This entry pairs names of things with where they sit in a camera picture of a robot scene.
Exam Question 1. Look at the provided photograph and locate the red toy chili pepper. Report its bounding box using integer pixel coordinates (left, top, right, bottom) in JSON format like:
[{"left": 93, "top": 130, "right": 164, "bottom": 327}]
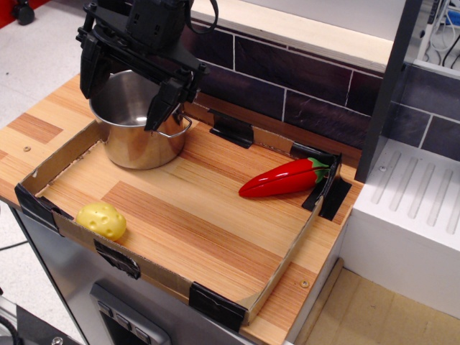
[{"left": 239, "top": 157, "right": 331, "bottom": 198}]

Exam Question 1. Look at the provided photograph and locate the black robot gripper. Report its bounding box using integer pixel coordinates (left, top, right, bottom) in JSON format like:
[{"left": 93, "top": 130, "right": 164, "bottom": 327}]
[{"left": 76, "top": 1, "right": 209, "bottom": 132}]

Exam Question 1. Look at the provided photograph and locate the yellow toy potato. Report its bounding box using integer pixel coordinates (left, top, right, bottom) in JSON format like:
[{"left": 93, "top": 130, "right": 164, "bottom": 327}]
[{"left": 75, "top": 202, "right": 127, "bottom": 241}]

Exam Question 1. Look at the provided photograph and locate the dark grey vertical post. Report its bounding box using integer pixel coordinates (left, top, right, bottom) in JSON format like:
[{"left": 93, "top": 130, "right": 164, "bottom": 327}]
[{"left": 355, "top": 0, "right": 427, "bottom": 183}]

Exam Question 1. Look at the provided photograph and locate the grey oven control panel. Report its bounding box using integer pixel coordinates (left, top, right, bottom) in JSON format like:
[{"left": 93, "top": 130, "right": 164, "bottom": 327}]
[{"left": 88, "top": 282, "right": 173, "bottom": 345}]

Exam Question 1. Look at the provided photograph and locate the shiny metal pot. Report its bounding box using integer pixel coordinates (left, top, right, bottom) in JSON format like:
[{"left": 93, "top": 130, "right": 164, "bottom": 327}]
[{"left": 89, "top": 70, "right": 192, "bottom": 170}]

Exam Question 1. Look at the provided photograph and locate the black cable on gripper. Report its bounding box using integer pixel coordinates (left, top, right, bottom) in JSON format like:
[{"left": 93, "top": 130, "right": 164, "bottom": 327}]
[{"left": 185, "top": 0, "right": 219, "bottom": 35}]

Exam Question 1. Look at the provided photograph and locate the black caster wheel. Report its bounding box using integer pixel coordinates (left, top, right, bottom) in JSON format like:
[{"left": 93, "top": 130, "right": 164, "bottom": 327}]
[{"left": 11, "top": 0, "right": 35, "bottom": 26}]

